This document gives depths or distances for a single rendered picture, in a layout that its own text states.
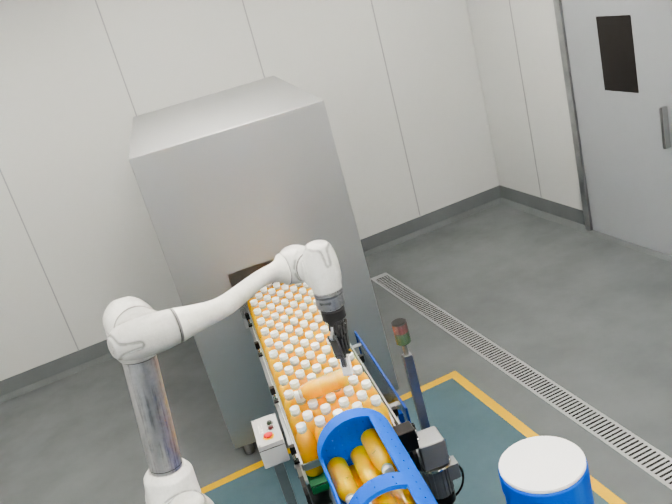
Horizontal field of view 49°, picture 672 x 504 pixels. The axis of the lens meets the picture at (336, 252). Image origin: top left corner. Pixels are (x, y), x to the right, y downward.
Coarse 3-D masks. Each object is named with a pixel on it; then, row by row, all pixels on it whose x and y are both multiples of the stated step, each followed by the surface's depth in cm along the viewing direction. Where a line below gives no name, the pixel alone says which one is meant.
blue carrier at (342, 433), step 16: (336, 416) 261; (352, 416) 258; (368, 416) 259; (384, 416) 266; (336, 432) 264; (352, 432) 265; (384, 432) 250; (320, 448) 259; (336, 448) 266; (352, 448) 268; (400, 448) 244; (352, 464) 269; (400, 464) 232; (384, 480) 223; (400, 480) 222; (416, 480) 226; (336, 496) 239; (352, 496) 225; (368, 496) 220; (416, 496) 216; (432, 496) 223
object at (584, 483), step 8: (584, 472) 235; (584, 480) 233; (504, 488) 241; (512, 488) 236; (568, 488) 230; (576, 488) 231; (584, 488) 234; (512, 496) 238; (520, 496) 234; (528, 496) 232; (536, 496) 231; (544, 496) 230; (552, 496) 229; (560, 496) 230; (568, 496) 230; (576, 496) 232; (584, 496) 234; (592, 496) 241
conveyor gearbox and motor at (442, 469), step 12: (420, 432) 302; (432, 432) 300; (420, 444) 295; (432, 444) 294; (444, 444) 295; (420, 456) 296; (432, 456) 295; (444, 456) 297; (432, 468) 297; (444, 468) 297; (456, 468) 303; (432, 480) 301; (444, 480) 301; (432, 492) 303; (444, 492) 303
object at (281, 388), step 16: (288, 288) 412; (256, 304) 402; (288, 304) 394; (256, 320) 390; (288, 320) 374; (288, 336) 361; (304, 336) 357; (288, 352) 342; (304, 352) 339; (320, 352) 338; (272, 368) 342; (304, 368) 325; (336, 368) 321; (352, 368) 321; (288, 384) 318; (288, 400) 306; (288, 416) 307
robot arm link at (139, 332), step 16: (128, 320) 200; (144, 320) 198; (160, 320) 199; (176, 320) 200; (112, 336) 196; (128, 336) 195; (144, 336) 196; (160, 336) 198; (176, 336) 200; (112, 352) 198; (128, 352) 196; (144, 352) 197; (160, 352) 201
